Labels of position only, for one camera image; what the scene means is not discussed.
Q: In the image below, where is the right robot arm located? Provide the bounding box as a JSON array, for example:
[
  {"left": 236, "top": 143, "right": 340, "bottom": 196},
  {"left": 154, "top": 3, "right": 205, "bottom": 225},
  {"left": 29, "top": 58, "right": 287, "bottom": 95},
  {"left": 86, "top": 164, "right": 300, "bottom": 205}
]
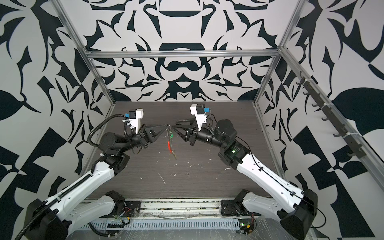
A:
[{"left": 173, "top": 119, "right": 318, "bottom": 240}]

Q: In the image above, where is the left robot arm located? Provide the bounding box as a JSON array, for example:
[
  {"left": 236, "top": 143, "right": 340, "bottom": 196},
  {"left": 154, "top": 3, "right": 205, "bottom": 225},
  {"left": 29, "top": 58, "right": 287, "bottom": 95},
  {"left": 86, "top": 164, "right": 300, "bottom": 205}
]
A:
[{"left": 16, "top": 125, "right": 167, "bottom": 240}]

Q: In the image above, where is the small circuit board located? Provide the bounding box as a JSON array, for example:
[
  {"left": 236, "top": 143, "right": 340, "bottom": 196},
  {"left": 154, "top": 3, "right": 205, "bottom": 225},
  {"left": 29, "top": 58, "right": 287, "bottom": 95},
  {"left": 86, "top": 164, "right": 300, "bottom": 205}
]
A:
[{"left": 238, "top": 218, "right": 257, "bottom": 235}]

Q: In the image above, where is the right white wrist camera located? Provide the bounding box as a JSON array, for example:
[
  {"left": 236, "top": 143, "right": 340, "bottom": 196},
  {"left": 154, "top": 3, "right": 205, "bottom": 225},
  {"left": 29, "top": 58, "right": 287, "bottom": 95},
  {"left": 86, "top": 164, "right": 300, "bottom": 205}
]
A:
[{"left": 190, "top": 104, "right": 210, "bottom": 131}]

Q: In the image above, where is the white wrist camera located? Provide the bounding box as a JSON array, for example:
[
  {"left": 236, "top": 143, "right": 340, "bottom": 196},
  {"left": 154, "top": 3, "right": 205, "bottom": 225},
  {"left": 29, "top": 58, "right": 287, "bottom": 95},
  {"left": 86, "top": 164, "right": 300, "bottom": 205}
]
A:
[
  {"left": 190, "top": 104, "right": 210, "bottom": 131},
  {"left": 124, "top": 109, "right": 144, "bottom": 134}
]

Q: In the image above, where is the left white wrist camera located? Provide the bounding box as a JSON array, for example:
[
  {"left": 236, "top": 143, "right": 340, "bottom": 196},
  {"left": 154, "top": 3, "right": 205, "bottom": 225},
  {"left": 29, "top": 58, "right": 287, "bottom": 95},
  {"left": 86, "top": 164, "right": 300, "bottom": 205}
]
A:
[{"left": 124, "top": 109, "right": 144, "bottom": 134}]

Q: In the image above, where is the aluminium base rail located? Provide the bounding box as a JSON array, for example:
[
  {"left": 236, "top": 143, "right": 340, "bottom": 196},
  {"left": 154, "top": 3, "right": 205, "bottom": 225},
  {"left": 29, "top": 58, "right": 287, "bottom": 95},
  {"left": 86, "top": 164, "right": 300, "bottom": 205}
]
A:
[{"left": 80, "top": 197, "right": 301, "bottom": 220}]

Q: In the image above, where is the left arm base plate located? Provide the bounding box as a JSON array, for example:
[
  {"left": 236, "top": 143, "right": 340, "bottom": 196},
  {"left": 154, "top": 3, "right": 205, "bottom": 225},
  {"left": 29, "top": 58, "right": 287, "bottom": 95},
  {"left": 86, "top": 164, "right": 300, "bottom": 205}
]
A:
[{"left": 117, "top": 201, "right": 142, "bottom": 217}]

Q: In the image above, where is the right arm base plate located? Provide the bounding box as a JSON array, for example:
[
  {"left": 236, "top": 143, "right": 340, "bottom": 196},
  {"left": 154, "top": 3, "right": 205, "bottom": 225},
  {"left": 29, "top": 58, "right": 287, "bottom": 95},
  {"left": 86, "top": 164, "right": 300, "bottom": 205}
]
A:
[{"left": 220, "top": 200, "right": 249, "bottom": 217}]

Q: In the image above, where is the white slotted cable duct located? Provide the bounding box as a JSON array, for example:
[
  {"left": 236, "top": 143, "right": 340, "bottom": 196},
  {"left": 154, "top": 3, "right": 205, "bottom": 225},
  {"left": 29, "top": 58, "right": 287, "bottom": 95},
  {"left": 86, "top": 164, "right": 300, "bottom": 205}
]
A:
[{"left": 93, "top": 219, "right": 244, "bottom": 231}]

